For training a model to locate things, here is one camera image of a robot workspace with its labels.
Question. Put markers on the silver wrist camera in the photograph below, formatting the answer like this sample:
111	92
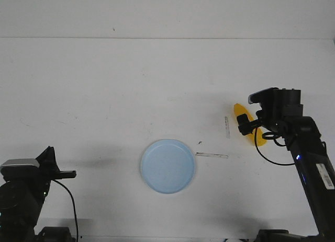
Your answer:
262	96
11	165

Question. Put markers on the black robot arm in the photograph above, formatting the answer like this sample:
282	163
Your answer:
303	139
27	184

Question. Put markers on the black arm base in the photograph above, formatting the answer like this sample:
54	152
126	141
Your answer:
281	235
54	234

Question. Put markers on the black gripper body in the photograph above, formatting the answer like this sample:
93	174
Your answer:
49	170
285	103

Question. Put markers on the light blue round plate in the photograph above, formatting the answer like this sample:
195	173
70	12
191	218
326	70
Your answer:
167	166

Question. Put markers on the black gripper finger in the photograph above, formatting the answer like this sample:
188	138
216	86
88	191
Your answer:
246	126
45	156
52	156

